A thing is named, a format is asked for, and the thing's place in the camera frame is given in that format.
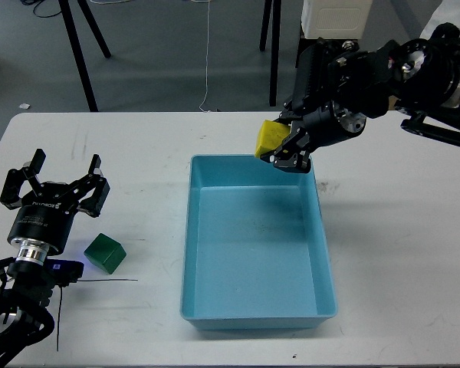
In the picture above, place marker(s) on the seated person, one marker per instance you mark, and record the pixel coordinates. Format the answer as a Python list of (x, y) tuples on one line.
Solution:
[(447, 12)]

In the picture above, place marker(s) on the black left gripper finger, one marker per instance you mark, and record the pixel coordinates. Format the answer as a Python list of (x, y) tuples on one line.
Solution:
[(87, 194), (16, 177)]

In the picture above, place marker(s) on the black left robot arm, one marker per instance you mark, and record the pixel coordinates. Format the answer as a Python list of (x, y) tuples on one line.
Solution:
[(27, 284)]

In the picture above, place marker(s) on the black tripod legs right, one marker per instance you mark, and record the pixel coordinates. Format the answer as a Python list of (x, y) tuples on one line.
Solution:
[(271, 25)]

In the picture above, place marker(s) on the cream white appliance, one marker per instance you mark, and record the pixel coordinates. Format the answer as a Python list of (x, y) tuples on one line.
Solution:
[(334, 19)]

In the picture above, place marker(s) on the light blue plastic box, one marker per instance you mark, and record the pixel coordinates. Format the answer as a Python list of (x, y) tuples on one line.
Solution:
[(256, 255)]

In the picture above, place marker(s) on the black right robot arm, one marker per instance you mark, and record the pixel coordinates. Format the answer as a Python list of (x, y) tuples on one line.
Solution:
[(338, 87)]

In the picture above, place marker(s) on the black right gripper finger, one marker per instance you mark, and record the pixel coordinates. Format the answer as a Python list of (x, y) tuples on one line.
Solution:
[(293, 109), (292, 156)]

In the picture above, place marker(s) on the green wooden block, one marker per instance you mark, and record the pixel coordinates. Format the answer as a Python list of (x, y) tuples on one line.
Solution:
[(105, 253)]

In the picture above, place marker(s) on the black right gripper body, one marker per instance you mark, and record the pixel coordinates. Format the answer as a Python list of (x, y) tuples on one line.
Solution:
[(332, 123)]

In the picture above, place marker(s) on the yellow wooden block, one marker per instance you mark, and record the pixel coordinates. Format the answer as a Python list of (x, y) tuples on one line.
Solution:
[(270, 136)]

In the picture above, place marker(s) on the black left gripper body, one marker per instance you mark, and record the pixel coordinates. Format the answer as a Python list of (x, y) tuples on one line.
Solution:
[(45, 214)]

